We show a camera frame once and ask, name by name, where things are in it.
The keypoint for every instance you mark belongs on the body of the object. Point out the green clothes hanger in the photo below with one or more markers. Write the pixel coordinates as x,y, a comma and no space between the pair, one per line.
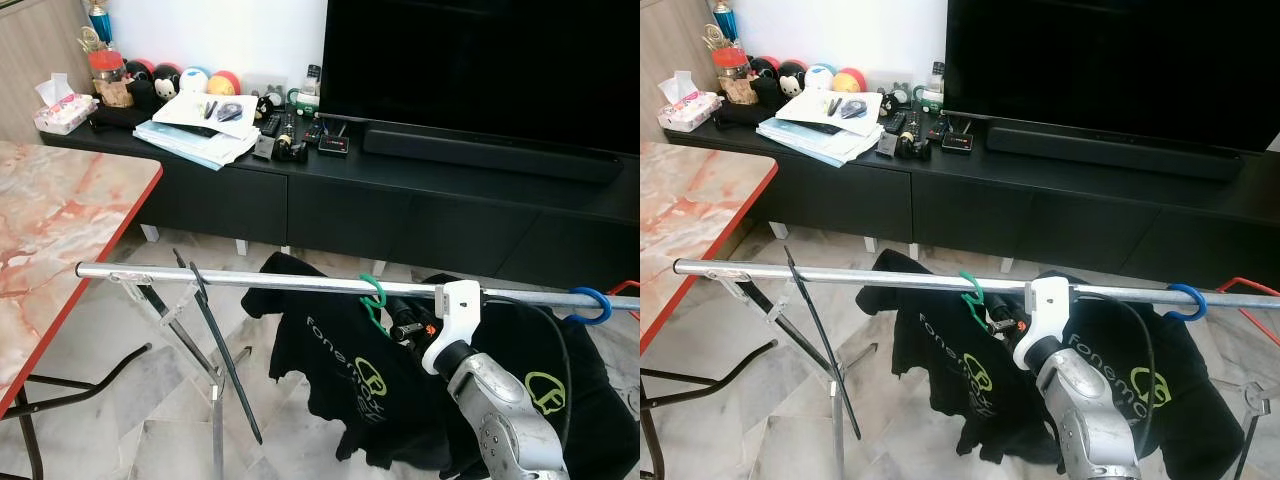
372,295
972,292

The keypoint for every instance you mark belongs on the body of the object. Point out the black shirt green logo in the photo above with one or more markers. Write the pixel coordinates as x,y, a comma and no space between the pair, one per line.
930,380
1190,400
590,400
330,380

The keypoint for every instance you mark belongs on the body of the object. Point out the blue clothes hanger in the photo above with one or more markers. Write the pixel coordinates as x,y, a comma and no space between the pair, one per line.
606,303
1201,300

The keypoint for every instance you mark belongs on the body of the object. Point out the red clothes hanger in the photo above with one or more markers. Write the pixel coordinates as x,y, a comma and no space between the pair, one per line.
1250,285
625,287

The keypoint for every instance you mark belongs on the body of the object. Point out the black television console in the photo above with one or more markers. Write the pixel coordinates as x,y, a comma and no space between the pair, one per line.
1000,210
350,215

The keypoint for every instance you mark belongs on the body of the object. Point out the small black box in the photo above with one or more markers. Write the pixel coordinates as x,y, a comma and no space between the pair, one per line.
333,146
957,143

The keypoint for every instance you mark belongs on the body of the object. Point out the black soundbar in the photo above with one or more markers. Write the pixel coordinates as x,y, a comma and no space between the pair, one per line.
1115,152
490,155

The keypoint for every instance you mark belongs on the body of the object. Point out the black tape dispenser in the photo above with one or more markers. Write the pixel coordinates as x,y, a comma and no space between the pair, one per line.
913,148
291,151

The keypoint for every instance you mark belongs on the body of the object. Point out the black remote control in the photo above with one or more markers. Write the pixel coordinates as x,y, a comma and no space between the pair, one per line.
894,121
270,124

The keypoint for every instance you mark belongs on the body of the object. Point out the clear plastic bottle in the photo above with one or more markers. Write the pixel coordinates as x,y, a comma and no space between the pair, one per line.
935,82
311,85

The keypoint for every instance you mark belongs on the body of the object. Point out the black computer mouse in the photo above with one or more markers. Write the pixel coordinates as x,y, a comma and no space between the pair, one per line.
229,112
853,109

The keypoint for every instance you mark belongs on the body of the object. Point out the stack of papers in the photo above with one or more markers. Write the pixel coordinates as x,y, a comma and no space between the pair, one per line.
190,140
815,138

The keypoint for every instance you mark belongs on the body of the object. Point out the black television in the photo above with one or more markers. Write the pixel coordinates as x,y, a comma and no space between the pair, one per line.
480,60
1110,60

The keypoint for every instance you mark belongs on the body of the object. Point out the red yellow plush ball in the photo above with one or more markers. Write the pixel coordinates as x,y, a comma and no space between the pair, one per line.
848,80
224,83

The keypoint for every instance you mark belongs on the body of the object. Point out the red edged marble table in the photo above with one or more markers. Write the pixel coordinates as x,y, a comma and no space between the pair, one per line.
690,220
60,230

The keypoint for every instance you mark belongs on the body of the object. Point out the blue white plush ball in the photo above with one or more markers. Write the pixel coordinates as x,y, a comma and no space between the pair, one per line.
195,78
820,75

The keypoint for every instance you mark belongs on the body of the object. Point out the black mouse plush toy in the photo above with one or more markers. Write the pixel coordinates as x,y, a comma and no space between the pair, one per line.
790,82
165,85

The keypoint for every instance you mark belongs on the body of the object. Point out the red black plush ball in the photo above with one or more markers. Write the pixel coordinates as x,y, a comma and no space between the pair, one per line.
140,68
765,66

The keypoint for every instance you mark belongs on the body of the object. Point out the pink tissue box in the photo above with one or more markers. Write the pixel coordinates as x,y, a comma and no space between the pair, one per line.
65,112
690,108

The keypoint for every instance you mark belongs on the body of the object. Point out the light wooden cabinet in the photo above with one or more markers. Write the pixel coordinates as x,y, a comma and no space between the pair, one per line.
670,60
30,60

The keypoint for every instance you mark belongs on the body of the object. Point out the red lidded jar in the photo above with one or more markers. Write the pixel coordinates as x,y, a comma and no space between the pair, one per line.
106,65
730,62

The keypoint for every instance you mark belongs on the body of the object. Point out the blue gold trophy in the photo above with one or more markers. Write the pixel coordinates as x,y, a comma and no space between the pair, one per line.
722,18
97,20

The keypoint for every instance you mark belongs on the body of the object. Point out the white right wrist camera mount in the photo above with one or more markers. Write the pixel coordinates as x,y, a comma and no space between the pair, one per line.
1045,305
460,310

